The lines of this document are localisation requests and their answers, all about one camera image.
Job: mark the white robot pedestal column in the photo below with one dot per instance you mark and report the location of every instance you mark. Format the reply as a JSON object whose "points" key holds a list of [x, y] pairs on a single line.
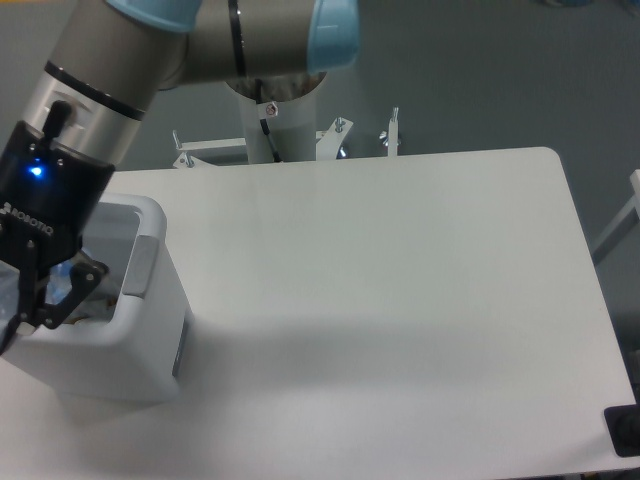
{"points": [[278, 116]]}

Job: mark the white trash can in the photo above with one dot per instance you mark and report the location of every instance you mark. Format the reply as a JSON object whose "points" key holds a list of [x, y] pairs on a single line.
{"points": [[134, 353]]}

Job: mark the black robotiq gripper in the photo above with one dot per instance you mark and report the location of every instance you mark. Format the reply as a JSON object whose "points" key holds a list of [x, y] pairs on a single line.
{"points": [[48, 193]]}

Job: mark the white right floor bracket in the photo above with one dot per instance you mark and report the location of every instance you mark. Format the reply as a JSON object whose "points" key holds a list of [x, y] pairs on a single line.
{"points": [[390, 138]]}

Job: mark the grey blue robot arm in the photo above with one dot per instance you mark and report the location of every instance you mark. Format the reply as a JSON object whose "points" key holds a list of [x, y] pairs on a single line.
{"points": [[108, 64]]}

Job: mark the clear plastic water bottle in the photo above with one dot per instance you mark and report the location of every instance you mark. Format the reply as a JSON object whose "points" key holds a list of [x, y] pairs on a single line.
{"points": [[33, 310]]}

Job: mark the white middle floor bracket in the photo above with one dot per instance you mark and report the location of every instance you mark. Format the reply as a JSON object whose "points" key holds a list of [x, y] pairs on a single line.
{"points": [[331, 143]]}

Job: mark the trash inside can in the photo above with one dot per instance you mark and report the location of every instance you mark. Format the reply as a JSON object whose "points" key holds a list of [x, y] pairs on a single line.
{"points": [[100, 309]]}

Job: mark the white frame at right edge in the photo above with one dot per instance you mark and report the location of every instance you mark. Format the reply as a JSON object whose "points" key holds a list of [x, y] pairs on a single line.
{"points": [[623, 222]]}

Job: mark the black clamp at table edge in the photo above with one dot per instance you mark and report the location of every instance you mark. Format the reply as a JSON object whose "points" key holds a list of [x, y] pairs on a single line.
{"points": [[623, 426]]}

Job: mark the white left floor bracket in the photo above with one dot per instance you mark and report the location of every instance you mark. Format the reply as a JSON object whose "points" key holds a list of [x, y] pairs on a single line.
{"points": [[225, 152]]}

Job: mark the white floor bracket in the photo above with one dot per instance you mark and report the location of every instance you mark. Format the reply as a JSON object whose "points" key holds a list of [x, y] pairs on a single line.
{"points": [[331, 143], [225, 152], [390, 138]]}

